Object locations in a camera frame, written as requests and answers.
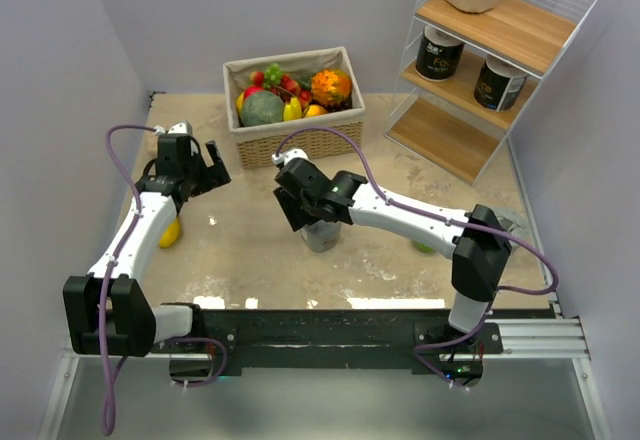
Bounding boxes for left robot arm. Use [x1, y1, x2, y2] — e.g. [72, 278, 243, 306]
[63, 122, 231, 357]

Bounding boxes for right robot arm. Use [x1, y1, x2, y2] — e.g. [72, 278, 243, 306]
[272, 149, 511, 353]

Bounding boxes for yellow mango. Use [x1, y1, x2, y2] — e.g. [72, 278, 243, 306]
[158, 218, 181, 249]

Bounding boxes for yellow lemon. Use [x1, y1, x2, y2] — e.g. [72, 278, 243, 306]
[235, 92, 245, 116]

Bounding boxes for green melon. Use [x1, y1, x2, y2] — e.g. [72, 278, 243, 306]
[240, 91, 285, 127]

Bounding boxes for orange fruit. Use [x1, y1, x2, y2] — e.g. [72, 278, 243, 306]
[303, 104, 328, 118]

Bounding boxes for yellow bananas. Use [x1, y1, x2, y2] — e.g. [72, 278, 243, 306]
[283, 96, 303, 122]

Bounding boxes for red apple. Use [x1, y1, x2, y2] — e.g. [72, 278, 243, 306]
[244, 86, 264, 99]

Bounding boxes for wicker basket with liner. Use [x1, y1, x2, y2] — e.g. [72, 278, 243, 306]
[223, 46, 365, 170]

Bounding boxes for green lime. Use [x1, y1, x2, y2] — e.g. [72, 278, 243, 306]
[413, 242, 435, 254]

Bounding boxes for orange pumpkin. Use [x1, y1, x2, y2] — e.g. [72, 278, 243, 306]
[311, 69, 352, 108]

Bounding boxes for strawberries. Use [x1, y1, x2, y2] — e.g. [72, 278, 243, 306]
[249, 71, 312, 109]

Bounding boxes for green grapes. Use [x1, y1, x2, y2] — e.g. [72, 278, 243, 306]
[264, 63, 283, 87]

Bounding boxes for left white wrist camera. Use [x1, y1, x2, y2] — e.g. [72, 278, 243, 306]
[154, 121, 193, 136]

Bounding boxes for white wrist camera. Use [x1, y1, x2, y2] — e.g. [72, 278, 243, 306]
[154, 121, 193, 136]
[271, 148, 309, 168]

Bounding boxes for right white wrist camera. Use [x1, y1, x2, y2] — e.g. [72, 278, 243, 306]
[271, 148, 309, 168]

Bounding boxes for black base frame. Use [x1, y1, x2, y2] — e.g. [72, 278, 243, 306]
[153, 309, 504, 387]

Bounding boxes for white wire wooden shelf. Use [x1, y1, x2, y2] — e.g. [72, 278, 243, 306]
[384, 0, 602, 187]

